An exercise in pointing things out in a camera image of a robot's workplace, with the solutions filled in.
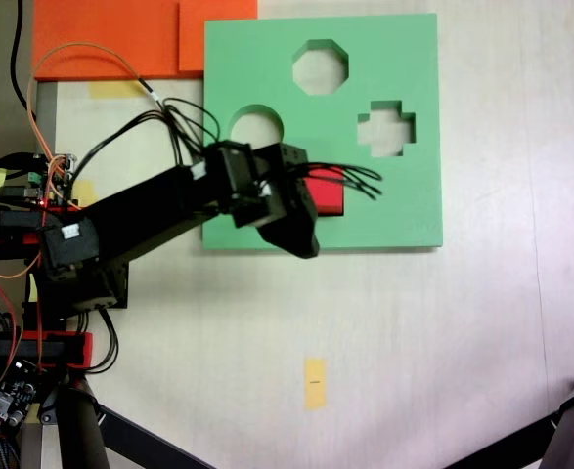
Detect black tripod leg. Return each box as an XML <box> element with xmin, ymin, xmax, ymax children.
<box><xmin>39</xmin><ymin>378</ymin><xmax>111</xmax><ymax>469</ymax></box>

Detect black usb cable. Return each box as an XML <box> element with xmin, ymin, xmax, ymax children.
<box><xmin>0</xmin><ymin>151</ymin><xmax>36</xmax><ymax>172</ymax></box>

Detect yellow tape strip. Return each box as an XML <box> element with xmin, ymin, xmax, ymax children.
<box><xmin>88</xmin><ymin>80</ymin><xmax>146</xmax><ymax>100</ymax></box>
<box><xmin>73</xmin><ymin>179</ymin><xmax>97</xmax><ymax>207</ymax></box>

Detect large orange block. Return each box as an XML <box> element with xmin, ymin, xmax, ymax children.
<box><xmin>31</xmin><ymin>0</ymin><xmax>205</xmax><ymax>82</ymax></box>

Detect red square block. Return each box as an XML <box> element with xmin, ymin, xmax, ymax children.
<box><xmin>304</xmin><ymin>168</ymin><xmax>346</xmax><ymax>217</ymax></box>

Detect orange cable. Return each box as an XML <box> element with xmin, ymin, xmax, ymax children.
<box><xmin>25</xmin><ymin>42</ymin><xmax>159</xmax><ymax>197</ymax></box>
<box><xmin>0</xmin><ymin>253</ymin><xmax>43</xmax><ymax>431</ymax></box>

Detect black motor cable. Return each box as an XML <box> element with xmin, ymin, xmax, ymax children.
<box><xmin>286</xmin><ymin>163</ymin><xmax>384</xmax><ymax>200</ymax></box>
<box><xmin>78</xmin><ymin>307</ymin><xmax>120</xmax><ymax>375</ymax></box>
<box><xmin>73</xmin><ymin>97</ymin><xmax>222</xmax><ymax>172</ymax></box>

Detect small black circuit board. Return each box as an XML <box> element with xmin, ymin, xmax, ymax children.
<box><xmin>0</xmin><ymin>360</ymin><xmax>42</xmax><ymax>432</ymax></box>

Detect circuit board with connectors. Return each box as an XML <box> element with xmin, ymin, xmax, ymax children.
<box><xmin>22</xmin><ymin>152</ymin><xmax>81</xmax><ymax>206</ymax></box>

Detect green shape sorter board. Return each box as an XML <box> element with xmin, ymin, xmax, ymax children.
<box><xmin>201</xmin><ymin>13</ymin><xmax>444</xmax><ymax>253</ymax></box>

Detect yellow tape label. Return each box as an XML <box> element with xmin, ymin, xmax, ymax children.
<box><xmin>303</xmin><ymin>357</ymin><xmax>328</xmax><ymax>411</ymax></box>

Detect thick black cable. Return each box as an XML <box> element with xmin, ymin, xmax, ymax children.
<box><xmin>11</xmin><ymin>0</ymin><xmax>30</xmax><ymax>114</ymax></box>

